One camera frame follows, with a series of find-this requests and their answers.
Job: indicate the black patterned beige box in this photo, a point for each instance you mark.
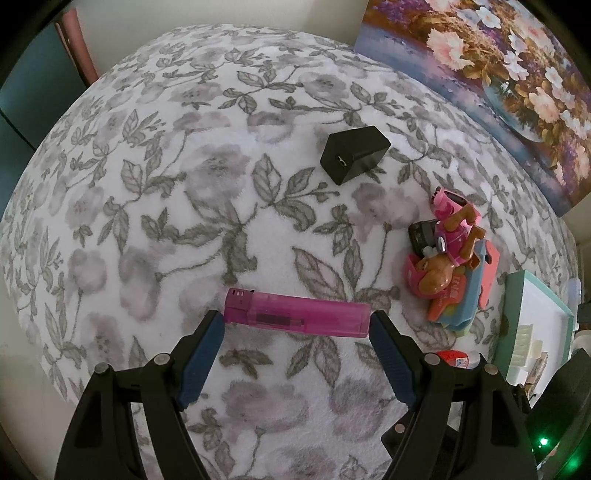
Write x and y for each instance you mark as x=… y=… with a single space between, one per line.
x=538 y=371

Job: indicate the brown and pink toy dog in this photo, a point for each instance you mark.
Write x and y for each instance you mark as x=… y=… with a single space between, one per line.
x=443 y=272

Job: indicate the floral painting canvas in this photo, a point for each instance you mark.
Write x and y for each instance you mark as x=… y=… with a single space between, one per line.
x=498 y=78

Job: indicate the black charger cube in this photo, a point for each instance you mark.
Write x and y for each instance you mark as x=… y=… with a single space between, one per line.
x=353 y=154

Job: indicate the small black toy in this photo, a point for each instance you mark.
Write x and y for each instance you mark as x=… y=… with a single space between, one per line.
x=420 y=235

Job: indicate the pink wristband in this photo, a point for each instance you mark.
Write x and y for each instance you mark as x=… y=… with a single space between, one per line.
x=445 y=205

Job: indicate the coral and blue plastic holder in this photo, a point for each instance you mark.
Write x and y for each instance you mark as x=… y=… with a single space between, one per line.
x=489 y=272

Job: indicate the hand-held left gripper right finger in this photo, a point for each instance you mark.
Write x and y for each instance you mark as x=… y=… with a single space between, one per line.
x=392 y=360

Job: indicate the teal tray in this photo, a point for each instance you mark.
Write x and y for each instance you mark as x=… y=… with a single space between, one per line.
x=512 y=304

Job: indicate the pink board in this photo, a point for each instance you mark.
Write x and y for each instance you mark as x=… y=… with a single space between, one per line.
x=78 y=46

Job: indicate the dark cabinet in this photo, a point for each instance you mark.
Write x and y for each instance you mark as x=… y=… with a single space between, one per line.
x=27 y=78

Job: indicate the red and white tube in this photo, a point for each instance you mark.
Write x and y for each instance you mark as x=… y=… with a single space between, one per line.
x=455 y=359

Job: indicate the pink lighter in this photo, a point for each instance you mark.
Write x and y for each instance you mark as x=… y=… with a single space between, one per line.
x=295 y=314

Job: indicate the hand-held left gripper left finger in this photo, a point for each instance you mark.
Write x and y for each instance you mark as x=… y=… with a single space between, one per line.
x=201 y=360

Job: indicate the white plastic holder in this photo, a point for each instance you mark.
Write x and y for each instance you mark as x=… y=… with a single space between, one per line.
x=521 y=344

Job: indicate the white plastic container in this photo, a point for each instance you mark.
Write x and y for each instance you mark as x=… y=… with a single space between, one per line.
x=574 y=290

